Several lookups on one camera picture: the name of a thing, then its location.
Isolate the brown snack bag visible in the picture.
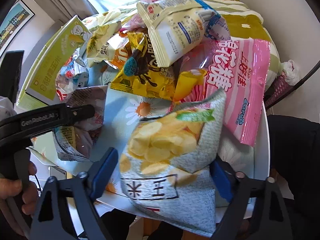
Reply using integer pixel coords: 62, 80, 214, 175
53, 85, 108, 161

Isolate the blue red white snack bag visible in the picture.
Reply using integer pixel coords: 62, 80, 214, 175
55, 55, 89, 101

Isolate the grey potato chips bag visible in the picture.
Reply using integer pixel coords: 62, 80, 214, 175
119, 89, 226, 237

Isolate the yellow chocolate snack bag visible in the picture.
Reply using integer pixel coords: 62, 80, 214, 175
111, 29, 177, 101

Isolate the person's left hand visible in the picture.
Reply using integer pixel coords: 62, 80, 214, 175
0, 160, 40, 235

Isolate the green cardboard box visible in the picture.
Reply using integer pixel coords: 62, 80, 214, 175
16, 15, 92, 111

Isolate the pale yellow snack bag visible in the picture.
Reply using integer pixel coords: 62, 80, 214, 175
86, 20, 121, 67

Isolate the framed house picture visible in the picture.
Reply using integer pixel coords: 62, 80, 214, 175
1, 0, 35, 55

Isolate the pink patterned bin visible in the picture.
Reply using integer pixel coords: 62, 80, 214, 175
264, 60, 300, 108

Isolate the pink marshmallow bag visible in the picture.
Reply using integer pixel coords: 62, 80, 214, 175
173, 38, 271, 146

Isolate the floral striped duvet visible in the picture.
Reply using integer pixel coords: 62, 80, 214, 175
82, 0, 281, 86

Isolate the cream white snack bag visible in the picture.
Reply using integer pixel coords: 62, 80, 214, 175
137, 0, 221, 67

